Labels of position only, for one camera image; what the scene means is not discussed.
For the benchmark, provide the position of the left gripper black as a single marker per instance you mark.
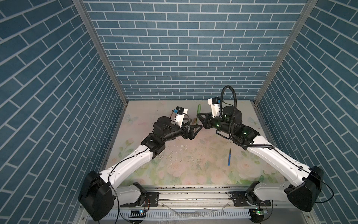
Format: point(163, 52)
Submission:
point(191, 136)

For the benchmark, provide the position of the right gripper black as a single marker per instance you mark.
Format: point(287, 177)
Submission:
point(207, 123)

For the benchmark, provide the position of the green pen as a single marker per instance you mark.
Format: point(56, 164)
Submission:
point(198, 111)

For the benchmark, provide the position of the blue pen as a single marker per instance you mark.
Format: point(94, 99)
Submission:
point(229, 157)

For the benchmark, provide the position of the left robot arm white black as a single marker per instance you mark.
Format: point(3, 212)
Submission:
point(98, 191)

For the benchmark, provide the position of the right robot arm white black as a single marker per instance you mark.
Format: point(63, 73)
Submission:
point(303, 183)

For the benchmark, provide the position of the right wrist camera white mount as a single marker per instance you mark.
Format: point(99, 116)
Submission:
point(214, 103)

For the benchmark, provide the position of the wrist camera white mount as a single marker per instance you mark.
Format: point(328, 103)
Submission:
point(214, 103)
point(180, 113)

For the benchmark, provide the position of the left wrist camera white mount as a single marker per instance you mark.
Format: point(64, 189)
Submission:
point(180, 113)

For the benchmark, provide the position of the aluminium mounting rail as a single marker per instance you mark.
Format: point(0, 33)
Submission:
point(187, 197)

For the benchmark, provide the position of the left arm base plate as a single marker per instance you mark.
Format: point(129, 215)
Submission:
point(149, 200)

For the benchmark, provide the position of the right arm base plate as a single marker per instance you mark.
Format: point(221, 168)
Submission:
point(240, 199)

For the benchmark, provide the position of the white perforated cable tray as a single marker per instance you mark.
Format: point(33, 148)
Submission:
point(159, 215)

